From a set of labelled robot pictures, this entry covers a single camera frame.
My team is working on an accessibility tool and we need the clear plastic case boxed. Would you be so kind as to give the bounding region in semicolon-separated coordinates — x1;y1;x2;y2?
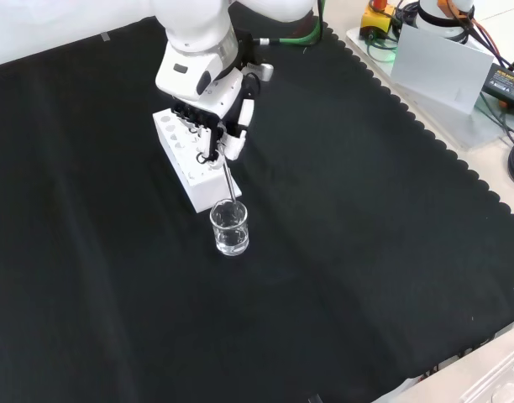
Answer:
460;333;514;403

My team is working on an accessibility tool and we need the small clear glass beaker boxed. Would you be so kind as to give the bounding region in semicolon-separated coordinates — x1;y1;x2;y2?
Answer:
208;199;249;258

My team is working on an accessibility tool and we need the orange cable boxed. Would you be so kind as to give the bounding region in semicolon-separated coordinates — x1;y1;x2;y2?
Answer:
437;0;506;58

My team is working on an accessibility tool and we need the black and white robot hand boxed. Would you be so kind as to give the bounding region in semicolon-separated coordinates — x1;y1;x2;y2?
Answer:
155;41;257;165

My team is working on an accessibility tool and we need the clear glass rod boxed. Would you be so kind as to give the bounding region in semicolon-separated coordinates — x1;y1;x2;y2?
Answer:
219;155;239;211

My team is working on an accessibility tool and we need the white test tube rack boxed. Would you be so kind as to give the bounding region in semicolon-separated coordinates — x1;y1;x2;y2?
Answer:
152;107;244;213

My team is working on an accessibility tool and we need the black power adapter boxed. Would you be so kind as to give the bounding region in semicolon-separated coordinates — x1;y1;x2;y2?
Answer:
480;62;514;107

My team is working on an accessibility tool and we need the black bench cloth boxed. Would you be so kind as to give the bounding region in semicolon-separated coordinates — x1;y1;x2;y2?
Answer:
0;12;514;403

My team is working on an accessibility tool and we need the pale board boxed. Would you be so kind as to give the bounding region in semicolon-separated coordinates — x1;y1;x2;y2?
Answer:
390;25;496;116

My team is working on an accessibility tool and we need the thin green cable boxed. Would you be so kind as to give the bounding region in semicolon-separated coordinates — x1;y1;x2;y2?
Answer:
365;32;400;65

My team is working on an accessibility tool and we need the yellow stop button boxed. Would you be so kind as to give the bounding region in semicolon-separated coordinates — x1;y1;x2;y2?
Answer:
360;0;396;36

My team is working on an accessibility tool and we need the grey base plate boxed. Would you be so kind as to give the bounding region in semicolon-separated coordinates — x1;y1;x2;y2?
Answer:
344;24;514;151

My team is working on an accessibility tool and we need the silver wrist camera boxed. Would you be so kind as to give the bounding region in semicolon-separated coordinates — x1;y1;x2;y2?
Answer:
244;61;276;83

